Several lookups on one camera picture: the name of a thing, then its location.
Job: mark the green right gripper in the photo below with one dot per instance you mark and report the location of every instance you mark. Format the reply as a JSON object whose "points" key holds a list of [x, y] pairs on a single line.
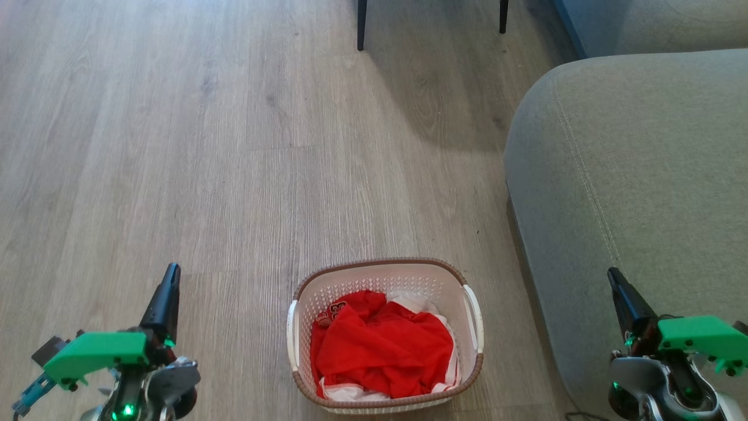
{"points": [[701, 342]]}

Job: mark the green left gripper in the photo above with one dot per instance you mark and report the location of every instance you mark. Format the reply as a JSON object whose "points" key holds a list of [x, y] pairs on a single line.
{"points": [[96, 354]]}

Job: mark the white plastic laundry basket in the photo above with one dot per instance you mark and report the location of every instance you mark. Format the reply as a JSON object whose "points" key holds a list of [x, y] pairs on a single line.
{"points": [[380, 278]]}

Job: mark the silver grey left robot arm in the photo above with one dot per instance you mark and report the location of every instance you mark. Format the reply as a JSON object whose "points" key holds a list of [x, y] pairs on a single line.
{"points": [[146, 392]]}

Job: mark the grey fabric sofa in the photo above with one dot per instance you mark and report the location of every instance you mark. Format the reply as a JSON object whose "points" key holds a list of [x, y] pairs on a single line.
{"points": [[637, 175]]}

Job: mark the white garment with red trim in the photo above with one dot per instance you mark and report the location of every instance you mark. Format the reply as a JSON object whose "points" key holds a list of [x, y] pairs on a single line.
{"points": [[416, 303]]}

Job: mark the red sports garment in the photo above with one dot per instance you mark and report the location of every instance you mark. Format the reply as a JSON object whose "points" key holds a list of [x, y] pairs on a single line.
{"points": [[380, 351]]}

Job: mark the blue-grey upholstered seat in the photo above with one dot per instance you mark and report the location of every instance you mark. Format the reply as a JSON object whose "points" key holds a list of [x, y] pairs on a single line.
{"points": [[654, 23]]}

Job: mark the black chair leg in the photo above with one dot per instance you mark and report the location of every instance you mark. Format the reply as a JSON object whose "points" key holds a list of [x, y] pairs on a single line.
{"points": [[503, 14], [362, 23]]}

